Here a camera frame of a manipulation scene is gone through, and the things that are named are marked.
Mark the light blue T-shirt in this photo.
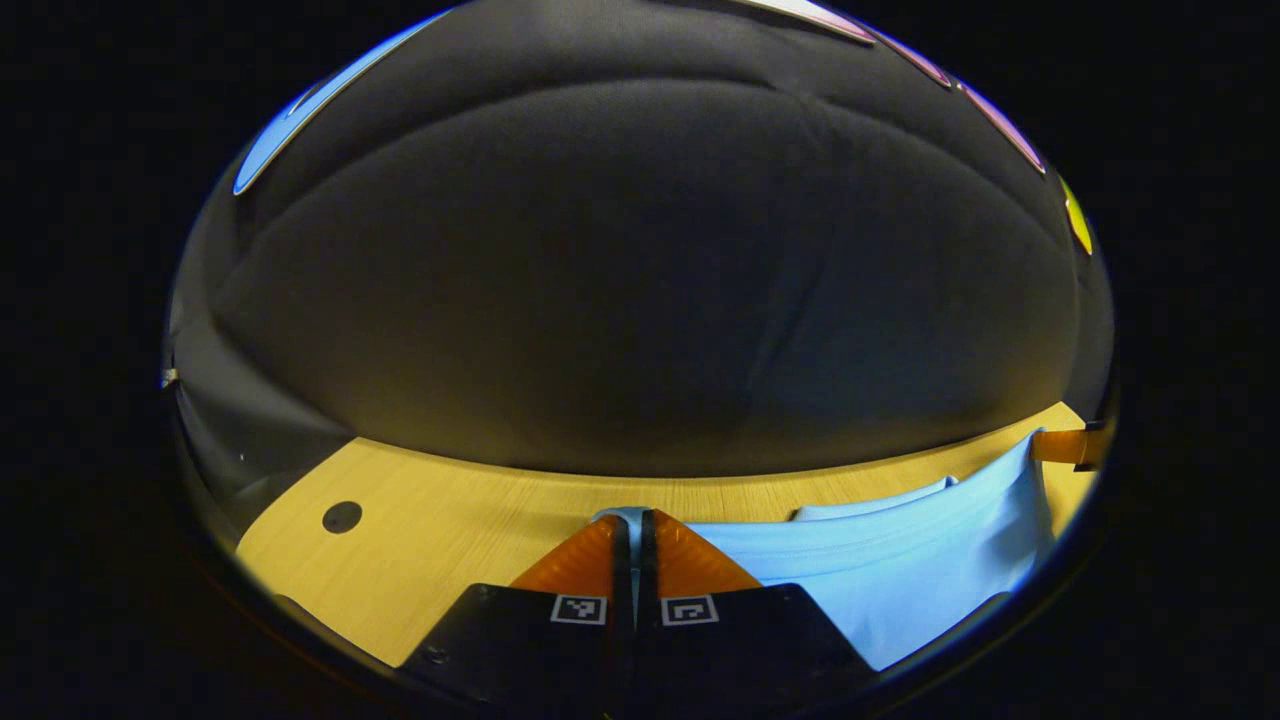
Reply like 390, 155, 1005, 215
595, 430, 1059, 673

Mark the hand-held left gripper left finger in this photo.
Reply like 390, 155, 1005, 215
400, 514, 635, 719

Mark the black backdrop cloth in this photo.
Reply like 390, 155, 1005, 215
165, 0, 1116, 481

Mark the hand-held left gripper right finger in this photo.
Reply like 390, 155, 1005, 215
637, 510, 879, 717

